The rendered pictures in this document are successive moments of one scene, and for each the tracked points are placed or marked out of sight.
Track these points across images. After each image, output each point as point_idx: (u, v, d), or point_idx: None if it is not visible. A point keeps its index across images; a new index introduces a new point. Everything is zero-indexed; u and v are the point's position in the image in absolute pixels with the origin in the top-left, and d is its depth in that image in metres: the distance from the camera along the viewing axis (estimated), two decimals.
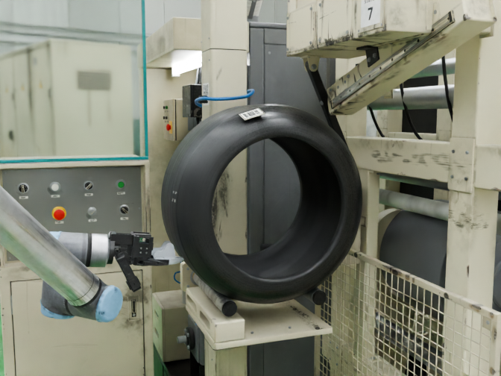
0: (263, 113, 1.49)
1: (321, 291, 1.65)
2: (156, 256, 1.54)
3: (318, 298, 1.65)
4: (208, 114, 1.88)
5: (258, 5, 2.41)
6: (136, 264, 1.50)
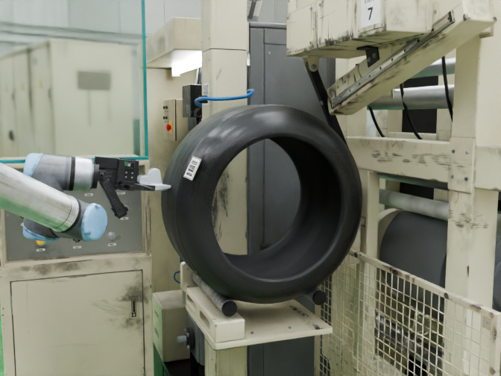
0: (200, 160, 1.45)
1: (313, 299, 1.64)
2: (142, 181, 1.50)
3: (320, 300, 1.65)
4: (208, 114, 1.88)
5: (258, 5, 2.41)
6: (121, 188, 1.47)
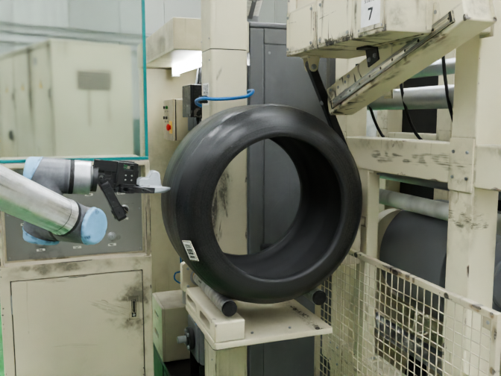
0: (190, 242, 1.46)
1: (321, 304, 1.66)
2: (142, 183, 1.50)
3: (321, 297, 1.65)
4: (208, 114, 1.88)
5: (258, 5, 2.41)
6: (121, 191, 1.47)
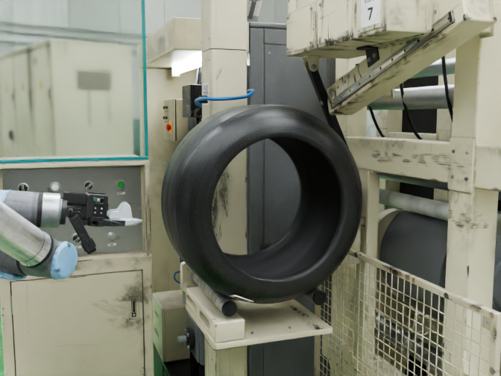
0: (235, 296, 1.53)
1: (321, 291, 1.65)
2: (112, 216, 1.48)
3: (318, 298, 1.65)
4: (208, 114, 1.88)
5: (258, 5, 2.41)
6: (90, 224, 1.45)
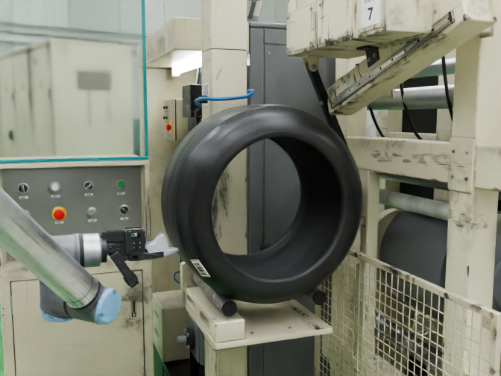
0: (198, 261, 1.48)
1: (315, 293, 1.64)
2: (150, 249, 1.53)
3: (318, 299, 1.65)
4: (208, 114, 1.88)
5: (258, 5, 2.41)
6: (131, 259, 1.50)
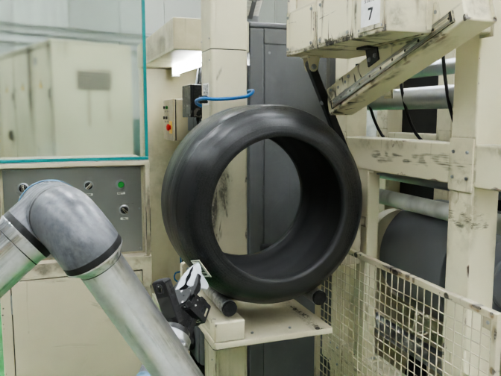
0: (199, 261, 1.48)
1: (316, 292, 1.65)
2: None
3: (318, 299, 1.65)
4: (208, 114, 1.88)
5: (258, 5, 2.41)
6: None
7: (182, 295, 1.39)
